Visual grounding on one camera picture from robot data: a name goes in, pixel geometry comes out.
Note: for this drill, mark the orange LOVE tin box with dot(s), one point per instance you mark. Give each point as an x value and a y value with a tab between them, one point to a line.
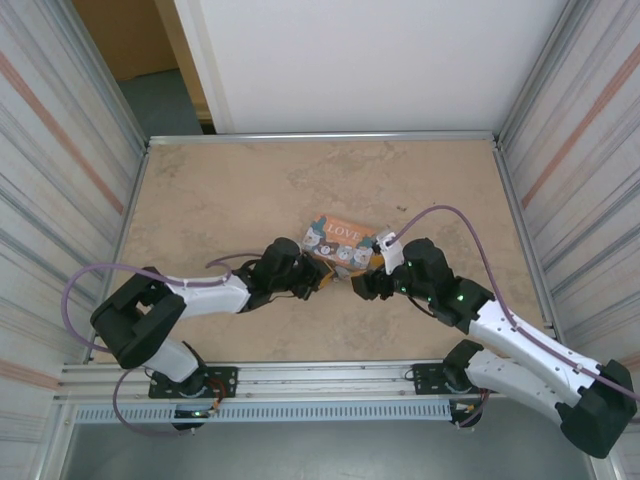
340	235

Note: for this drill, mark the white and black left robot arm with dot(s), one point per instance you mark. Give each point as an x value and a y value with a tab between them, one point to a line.
215	297

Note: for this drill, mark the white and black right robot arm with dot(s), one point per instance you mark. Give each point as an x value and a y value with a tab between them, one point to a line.
505	325

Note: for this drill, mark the grey metal sheet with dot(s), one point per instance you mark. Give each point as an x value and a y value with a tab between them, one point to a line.
325	450

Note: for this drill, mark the translucent striped side panel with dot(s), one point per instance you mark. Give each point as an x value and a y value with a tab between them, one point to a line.
590	175
40	200

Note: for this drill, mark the white door panel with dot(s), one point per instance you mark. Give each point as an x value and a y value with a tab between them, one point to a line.
350	65

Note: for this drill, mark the brown cardboard board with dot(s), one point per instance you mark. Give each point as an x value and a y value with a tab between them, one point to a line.
135	35

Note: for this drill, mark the long aluminium mounting rail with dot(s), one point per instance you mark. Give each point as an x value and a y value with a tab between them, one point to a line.
325	377

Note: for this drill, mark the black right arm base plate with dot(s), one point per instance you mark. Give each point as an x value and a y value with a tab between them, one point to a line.
425	380

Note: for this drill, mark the aluminium table side rail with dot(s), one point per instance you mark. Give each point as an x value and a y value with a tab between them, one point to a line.
134	200
513	200

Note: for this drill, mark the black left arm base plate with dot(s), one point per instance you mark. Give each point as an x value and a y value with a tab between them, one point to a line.
225	375

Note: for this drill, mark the aluminium table edge rail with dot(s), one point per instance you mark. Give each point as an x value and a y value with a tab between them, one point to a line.
325	137

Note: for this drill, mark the aluminium frame post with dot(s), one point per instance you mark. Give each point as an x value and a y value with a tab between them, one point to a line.
107	80
542	75

